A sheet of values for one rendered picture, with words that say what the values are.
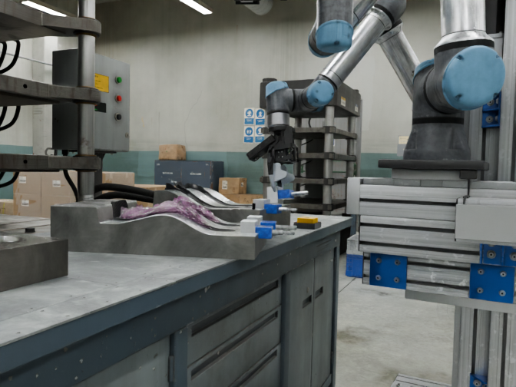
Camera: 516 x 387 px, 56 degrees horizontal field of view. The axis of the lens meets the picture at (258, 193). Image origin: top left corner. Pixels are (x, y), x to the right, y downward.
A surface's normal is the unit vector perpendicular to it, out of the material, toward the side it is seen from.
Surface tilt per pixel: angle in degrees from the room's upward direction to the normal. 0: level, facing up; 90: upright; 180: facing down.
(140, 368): 90
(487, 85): 98
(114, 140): 90
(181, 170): 90
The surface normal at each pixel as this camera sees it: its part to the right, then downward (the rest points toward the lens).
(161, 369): 0.91, 0.04
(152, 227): -0.12, 0.05
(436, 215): -0.47, 0.04
